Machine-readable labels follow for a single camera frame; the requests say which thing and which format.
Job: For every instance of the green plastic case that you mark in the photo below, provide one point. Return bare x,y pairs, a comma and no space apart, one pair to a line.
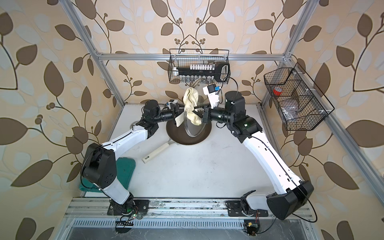
125,170

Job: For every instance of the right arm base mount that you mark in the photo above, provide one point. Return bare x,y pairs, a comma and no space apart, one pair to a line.
251,204

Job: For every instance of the yellow cloth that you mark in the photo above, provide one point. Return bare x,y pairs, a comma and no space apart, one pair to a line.
190,100

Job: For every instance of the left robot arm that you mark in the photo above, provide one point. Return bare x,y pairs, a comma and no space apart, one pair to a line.
99,166

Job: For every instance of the back wire basket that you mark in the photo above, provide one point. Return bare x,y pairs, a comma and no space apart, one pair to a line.
186,57

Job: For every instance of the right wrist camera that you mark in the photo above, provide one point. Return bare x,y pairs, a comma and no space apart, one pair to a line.
212,92

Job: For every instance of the clear plastic bag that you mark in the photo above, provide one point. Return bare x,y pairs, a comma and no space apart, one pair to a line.
290,109

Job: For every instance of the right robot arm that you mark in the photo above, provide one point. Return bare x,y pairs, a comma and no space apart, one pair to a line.
291,192

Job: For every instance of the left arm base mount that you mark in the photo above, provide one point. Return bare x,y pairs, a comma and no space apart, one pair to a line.
130,208

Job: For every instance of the socket set holder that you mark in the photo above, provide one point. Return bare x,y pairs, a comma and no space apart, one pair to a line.
213,72

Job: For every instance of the side wire basket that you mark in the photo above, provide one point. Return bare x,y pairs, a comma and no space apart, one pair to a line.
314,106

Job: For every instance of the clear tape roll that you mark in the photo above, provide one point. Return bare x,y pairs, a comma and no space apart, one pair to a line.
133,124

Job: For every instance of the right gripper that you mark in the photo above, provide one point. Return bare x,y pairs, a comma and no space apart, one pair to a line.
207,115

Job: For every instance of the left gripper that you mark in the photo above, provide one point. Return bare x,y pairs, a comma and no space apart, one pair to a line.
172,113

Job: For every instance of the glass pot lid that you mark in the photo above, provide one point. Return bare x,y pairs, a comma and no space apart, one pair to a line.
190,129

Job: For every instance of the brown frying pan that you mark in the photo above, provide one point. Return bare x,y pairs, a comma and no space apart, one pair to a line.
186,134

